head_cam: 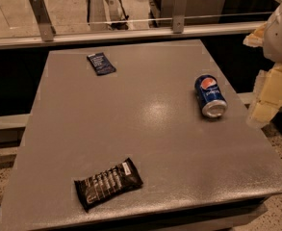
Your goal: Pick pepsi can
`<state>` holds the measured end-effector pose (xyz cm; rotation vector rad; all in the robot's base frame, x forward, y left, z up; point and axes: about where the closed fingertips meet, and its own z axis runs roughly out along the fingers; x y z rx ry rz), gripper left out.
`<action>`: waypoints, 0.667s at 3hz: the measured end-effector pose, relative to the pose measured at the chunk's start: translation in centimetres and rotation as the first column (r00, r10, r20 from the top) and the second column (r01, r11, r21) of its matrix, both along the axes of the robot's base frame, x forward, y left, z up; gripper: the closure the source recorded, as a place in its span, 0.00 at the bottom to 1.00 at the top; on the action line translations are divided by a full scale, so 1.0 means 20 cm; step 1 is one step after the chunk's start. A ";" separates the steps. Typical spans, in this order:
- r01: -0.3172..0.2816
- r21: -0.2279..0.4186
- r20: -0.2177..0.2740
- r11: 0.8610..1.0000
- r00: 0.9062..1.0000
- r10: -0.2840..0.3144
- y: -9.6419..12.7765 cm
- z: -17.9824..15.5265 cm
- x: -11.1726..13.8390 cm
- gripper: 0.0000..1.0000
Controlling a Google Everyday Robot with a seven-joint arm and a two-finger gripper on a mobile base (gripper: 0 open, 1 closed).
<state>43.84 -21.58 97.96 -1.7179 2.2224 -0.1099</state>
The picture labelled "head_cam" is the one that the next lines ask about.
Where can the dark blue snack packet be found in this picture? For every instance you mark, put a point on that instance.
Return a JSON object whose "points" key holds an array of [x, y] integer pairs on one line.
{"points": [[101, 65]]}

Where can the blue pepsi can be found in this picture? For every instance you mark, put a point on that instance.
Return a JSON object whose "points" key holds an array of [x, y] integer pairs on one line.
{"points": [[210, 99]]}

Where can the left metal railing bracket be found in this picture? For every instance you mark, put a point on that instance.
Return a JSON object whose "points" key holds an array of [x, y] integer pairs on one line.
{"points": [[46, 29]]}

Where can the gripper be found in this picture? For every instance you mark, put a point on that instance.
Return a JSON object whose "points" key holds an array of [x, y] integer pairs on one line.
{"points": [[281, 38]]}

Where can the right metal railing bracket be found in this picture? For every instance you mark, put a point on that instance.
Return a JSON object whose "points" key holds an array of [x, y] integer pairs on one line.
{"points": [[178, 16]]}

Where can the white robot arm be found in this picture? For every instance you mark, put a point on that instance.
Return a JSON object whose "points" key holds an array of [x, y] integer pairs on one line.
{"points": [[272, 44]]}

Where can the metal railing bracket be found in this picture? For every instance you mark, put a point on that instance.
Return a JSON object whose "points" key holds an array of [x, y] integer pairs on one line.
{"points": [[46, 29], [178, 16]]}

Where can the black snack bar wrapper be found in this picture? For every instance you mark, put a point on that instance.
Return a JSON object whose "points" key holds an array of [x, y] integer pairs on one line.
{"points": [[107, 184]]}

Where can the metal railing base beam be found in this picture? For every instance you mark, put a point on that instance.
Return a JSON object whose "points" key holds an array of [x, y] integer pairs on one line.
{"points": [[194, 31]]}

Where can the glass railing panel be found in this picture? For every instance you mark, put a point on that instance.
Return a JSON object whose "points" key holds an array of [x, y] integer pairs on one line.
{"points": [[17, 17]]}

